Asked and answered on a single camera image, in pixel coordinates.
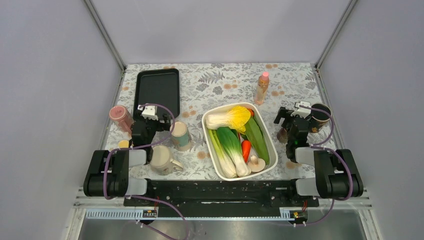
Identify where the black baking tray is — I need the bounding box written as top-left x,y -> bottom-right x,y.
132,68 -> 180,121

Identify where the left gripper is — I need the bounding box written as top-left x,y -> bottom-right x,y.
135,110 -> 170,146

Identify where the green cucumber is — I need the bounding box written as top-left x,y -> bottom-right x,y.
244,117 -> 270,165

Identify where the beige floral mug green inside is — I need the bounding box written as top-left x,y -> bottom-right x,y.
149,145 -> 184,176

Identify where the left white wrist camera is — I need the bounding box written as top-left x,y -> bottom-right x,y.
141,105 -> 159,121

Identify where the orange carrot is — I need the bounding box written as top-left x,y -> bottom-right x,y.
241,140 -> 252,163

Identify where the green bok choy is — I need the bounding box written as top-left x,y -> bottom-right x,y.
216,127 -> 251,177

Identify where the small brown cup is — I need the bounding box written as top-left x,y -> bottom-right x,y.
276,127 -> 288,144

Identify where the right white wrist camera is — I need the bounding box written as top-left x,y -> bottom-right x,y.
291,101 -> 312,119

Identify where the white green leek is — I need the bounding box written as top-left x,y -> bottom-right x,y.
208,129 -> 237,179

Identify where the pink upside-down mug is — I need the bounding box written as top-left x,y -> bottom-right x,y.
108,105 -> 134,134

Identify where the pink drink bottle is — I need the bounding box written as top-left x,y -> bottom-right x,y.
254,71 -> 270,105

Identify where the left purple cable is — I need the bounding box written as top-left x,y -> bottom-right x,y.
102,103 -> 190,240

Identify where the white vegetable basin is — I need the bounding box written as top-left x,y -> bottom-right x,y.
201,102 -> 278,181

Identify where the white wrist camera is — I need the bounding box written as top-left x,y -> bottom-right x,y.
141,105 -> 159,121
291,101 -> 312,119

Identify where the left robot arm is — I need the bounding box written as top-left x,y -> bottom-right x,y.
83,113 -> 175,206

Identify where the yellow mug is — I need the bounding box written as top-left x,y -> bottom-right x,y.
118,139 -> 131,149

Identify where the beige mushroom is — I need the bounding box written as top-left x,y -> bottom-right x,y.
247,155 -> 266,173

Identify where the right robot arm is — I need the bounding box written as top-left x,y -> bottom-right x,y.
274,102 -> 364,206

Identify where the yellow napa cabbage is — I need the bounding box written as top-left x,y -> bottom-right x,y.
205,106 -> 252,134

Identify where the black gold mug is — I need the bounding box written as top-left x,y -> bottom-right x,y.
309,103 -> 332,133

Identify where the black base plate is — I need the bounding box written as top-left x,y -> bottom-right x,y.
123,180 -> 319,218

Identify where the beige teal upside-down mug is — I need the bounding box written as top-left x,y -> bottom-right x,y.
171,121 -> 192,152

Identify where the floral tablecloth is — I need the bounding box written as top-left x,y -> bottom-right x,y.
96,62 -> 347,182

